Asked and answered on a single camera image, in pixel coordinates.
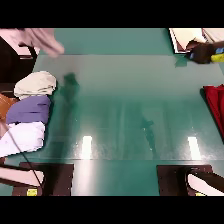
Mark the white garment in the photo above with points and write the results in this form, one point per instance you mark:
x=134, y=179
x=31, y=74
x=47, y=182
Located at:
x=23, y=138

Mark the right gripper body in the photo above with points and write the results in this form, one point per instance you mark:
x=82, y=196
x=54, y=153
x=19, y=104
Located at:
x=201, y=53

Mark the red garment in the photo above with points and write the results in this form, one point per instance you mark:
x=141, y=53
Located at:
x=216, y=101

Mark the purple garment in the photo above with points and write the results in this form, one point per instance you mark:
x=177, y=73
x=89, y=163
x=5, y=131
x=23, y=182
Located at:
x=29, y=110

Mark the pink-grey T-shirt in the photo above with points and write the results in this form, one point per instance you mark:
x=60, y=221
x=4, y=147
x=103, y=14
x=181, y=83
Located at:
x=40, y=39

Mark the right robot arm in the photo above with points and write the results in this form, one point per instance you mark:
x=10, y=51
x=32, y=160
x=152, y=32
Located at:
x=204, y=185

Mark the brown garment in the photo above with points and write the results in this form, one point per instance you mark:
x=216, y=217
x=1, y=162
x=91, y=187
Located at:
x=6, y=105

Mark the beige garment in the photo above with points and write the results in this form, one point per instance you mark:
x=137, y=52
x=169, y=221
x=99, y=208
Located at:
x=36, y=84

